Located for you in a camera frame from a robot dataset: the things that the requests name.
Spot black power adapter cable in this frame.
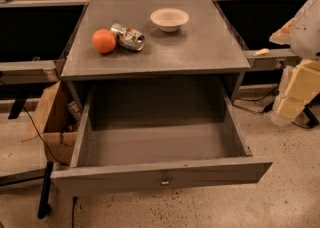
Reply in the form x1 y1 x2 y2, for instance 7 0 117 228
233 83 281 115

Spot small yellow foam piece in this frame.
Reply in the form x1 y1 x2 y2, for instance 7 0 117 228
254 48 269 56

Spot grey cabinet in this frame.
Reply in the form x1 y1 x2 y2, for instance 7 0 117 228
61 0 250 108

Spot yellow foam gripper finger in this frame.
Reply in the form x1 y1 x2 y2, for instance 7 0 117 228
271 59 320 126
269 18 294 45

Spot metal drawer handle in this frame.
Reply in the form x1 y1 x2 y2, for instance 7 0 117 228
160 175 170 187

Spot cardboard box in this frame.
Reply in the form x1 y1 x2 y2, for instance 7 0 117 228
22 81 79 165

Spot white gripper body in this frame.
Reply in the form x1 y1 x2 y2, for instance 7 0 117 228
290 0 320 60

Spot crushed soda can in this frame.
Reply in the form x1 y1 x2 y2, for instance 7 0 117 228
110 23 145 51

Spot white bowl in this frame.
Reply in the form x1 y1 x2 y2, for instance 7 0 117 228
150 8 189 32

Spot orange fruit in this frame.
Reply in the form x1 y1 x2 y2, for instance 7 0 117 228
92 29 116 54

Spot black table leg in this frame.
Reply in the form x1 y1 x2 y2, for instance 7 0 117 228
37 162 53 219

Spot black floor cable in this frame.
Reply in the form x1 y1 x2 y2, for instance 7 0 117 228
21 106 69 167

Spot open grey top drawer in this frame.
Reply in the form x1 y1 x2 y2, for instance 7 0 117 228
52 76 272 196

